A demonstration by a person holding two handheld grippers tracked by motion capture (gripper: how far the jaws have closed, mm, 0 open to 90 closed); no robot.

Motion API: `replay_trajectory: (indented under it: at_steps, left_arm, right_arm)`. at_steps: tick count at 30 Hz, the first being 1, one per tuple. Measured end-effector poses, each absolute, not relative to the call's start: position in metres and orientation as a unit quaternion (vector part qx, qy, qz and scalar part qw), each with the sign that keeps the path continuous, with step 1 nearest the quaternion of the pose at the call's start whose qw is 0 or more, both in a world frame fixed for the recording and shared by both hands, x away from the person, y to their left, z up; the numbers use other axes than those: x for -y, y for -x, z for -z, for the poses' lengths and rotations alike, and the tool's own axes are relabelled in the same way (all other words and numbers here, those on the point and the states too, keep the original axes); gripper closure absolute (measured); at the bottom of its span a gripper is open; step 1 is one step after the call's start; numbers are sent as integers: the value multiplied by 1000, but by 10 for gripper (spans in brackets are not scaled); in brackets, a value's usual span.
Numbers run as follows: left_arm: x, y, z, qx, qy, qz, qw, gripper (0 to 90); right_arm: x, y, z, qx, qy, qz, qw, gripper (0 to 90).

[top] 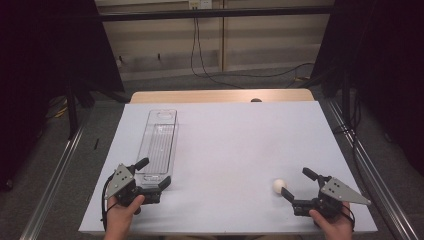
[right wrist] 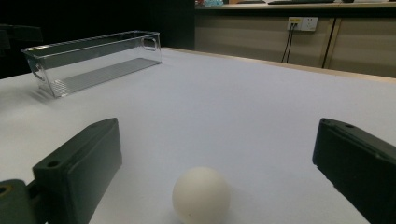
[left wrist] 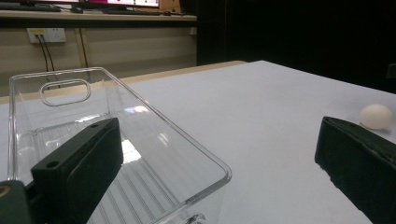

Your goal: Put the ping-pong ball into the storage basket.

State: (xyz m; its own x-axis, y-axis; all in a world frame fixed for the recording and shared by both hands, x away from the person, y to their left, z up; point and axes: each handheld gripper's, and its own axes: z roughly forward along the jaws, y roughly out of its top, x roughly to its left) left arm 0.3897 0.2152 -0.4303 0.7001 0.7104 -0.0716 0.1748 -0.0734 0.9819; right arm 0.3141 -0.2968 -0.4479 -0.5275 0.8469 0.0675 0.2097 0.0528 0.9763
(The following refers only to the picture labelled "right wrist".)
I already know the white ball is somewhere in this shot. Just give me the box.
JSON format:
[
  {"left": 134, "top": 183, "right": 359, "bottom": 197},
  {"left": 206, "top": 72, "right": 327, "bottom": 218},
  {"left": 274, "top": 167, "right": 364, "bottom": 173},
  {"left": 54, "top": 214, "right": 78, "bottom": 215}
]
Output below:
[{"left": 172, "top": 166, "right": 232, "bottom": 224}]

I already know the white wall socket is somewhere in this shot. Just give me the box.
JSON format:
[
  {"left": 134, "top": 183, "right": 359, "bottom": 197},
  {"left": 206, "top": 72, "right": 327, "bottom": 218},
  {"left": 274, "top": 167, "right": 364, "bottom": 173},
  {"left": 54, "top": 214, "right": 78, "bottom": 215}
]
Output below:
[{"left": 287, "top": 16, "right": 319, "bottom": 32}]

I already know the black keyboard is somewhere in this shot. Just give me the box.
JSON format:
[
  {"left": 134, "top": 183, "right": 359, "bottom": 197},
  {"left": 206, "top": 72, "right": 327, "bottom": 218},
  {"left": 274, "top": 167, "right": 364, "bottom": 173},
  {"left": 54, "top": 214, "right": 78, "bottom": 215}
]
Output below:
[{"left": 267, "top": 0, "right": 336, "bottom": 5}]

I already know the black cable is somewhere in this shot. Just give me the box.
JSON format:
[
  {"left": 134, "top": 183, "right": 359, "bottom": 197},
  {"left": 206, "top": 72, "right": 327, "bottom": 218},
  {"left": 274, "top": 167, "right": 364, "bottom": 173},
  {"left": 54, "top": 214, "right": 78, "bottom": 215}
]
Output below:
[
  {"left": 286, "top": 23, "right": 297, "bottom": 63},
  {"left": 281, "top": 23, "right": 293, "bottom": 63}
]

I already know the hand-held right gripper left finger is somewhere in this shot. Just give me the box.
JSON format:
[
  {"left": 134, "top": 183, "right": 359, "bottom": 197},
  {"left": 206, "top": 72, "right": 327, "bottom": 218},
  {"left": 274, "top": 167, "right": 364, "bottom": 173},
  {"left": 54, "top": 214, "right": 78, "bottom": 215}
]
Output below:
[{"left": 32, "top": 117, "right": 123, "bottom": 224}]

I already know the brown box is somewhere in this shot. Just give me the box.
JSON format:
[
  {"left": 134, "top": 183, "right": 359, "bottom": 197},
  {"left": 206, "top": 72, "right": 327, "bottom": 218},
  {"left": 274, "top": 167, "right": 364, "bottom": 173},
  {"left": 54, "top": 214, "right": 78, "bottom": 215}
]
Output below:
[{"left": 228, "top": 0, "right": 266, "bottom": 5}]

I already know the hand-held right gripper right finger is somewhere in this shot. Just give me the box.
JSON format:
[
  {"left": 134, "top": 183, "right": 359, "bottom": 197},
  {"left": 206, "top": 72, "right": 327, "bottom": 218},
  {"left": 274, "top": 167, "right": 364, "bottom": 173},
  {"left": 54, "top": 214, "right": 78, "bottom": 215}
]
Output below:
[{"left": 312, "top": 118, "right": 396, "bottom": 224}]

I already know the long wooden counter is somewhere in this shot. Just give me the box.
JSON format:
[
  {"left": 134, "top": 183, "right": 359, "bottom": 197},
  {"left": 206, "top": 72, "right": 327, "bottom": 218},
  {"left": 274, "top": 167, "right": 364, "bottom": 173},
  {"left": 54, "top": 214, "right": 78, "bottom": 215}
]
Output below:
[{"left": 194, "top": 1, "right": 396, "bottom": 78}]

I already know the clear plastic storage bin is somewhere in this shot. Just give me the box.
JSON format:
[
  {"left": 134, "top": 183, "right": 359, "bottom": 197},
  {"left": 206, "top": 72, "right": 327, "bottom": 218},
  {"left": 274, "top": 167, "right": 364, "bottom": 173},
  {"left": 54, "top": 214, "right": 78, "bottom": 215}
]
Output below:
[{"left": 21, "top": 30, "right": 163, "bottom": 99}]

